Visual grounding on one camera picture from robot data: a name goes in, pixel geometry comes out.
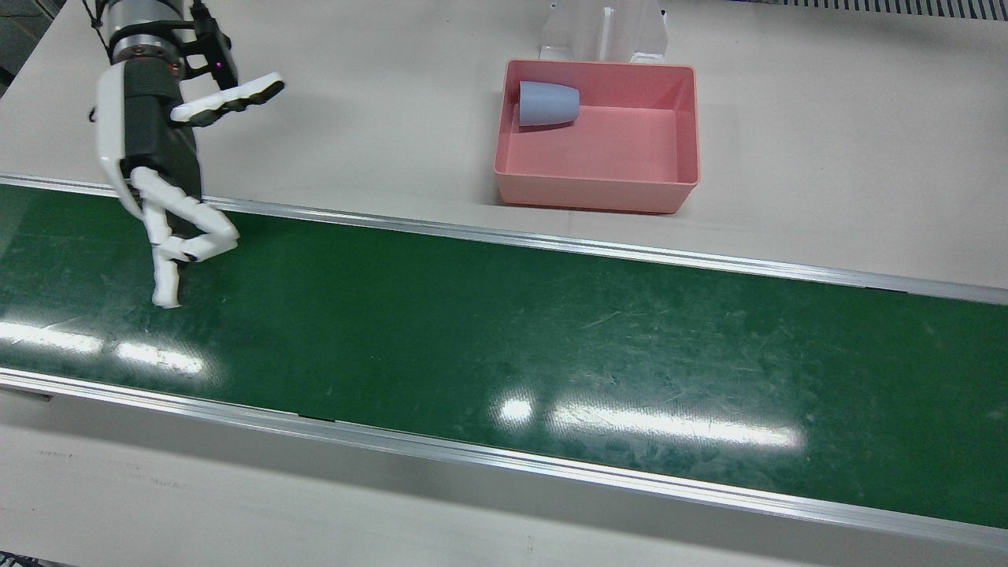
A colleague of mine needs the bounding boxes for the white pillar stand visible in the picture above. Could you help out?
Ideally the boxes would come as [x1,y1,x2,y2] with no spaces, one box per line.
[539,0,669,64]

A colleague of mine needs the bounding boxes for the grey slotted grille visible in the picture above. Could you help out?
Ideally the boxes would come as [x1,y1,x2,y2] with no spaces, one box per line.
[732,0,1008,21]

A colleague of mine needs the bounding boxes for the pink plastic box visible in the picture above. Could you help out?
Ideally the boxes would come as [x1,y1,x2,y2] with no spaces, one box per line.
[494,58,701,214]

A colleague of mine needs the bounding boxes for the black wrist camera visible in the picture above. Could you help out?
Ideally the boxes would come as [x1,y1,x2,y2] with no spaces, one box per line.
[185,4,239,89]

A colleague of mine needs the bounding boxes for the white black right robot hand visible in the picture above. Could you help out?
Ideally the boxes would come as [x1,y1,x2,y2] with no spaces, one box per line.
[94,59,286,309]

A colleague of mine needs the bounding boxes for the blue plastic cup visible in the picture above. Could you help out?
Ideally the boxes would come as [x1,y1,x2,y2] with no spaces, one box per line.
[517,81,580,128]

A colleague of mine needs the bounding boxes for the green conveyor belt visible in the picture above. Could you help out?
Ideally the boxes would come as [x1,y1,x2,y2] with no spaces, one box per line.
[0,173,1008,552]

